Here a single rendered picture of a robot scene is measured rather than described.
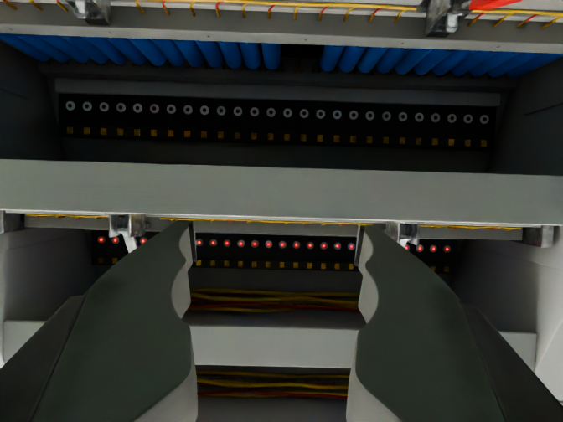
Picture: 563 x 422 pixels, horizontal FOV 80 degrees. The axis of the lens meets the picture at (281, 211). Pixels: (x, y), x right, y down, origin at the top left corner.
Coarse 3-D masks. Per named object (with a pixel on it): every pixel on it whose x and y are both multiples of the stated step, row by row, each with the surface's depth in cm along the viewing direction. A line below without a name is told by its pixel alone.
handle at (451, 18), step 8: (472, 0) 21; (480, 0) 20; (488, 0) 19; (496, 0) 19; (504, 0) 18; (512, 0) 18; (520, 0) 18; (456, 8) 23; (464, 8) 22; (472, 8) 21; (480, 8) 21; (488, 8) 21; (448, 16) 24; (456, 16) 24; (448, 24) 24; (456, 24) 24
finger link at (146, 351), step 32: (192, 224) 12; (128, 256) 10; (160, 256) 10; (192, 256) 12; (96, 288) 9; (128, 288) 9; (160, 288) 9; (96, 320) 8; (128, 320) 8; (160, 320) 8; (64, 352) 7; (96, 352) 7; (128, 352) 7; (160, 352) 7; (192, 352) 7; (64, 384) 6; (96, 384) 6; (128, 384) 6; (160, 384) 6; (192, 384) 7; (64, 416) 6; (96, 416) 6; (128, 416) 6; (160, 416) 6; (192, 416) 7
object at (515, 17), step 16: (0, 0) 27; (16, 0) 27; (48, 0) 27; (64, 0) 27; (112, 0) 27; (128, 0) 27; (144, 0) 27; (256, 0) 27; (272, 0) 27; (400, 16) 28; (416, 16) 28; (480, 16) 27; (496, 16) 27; (512, 16) 27; (528, 16) 27; (544, 16) 27
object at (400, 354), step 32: (384, 256) 10; (384, 288) 9; (416, 288) 9; (448, 288) 9; (384, 320) 8; (416, 320) 8; (448, 320) 8; (384, 352) 7; (416, 352) 7; (448, 352) 7; (352, 384) 7; (384, 384) 6; (416, 384) 7; (448, 384) 7; (480, 384) 7; (352, 416) 7; (384, 416) 6; (416, 416) 6; (448, 416) 6; (480, 416) 6
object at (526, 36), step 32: (32, 0) 26; (160, 0) 26; (192, 0) 26; (224, 0) 26; (0, 32) 29; (32, 32) 29; (64, 32) 28; (96, 32) 28; (128, 32) 28; (160, 32) 28; (192, 32) 28; (224, 32) 28; (256, 32) 28; (288, 32) 28; (320, 32) 28; (352, 32) 28; (384, 32) 28; (416, 32) 28; (480, 32) 28; (512, 32) 28; (544, 32) 28
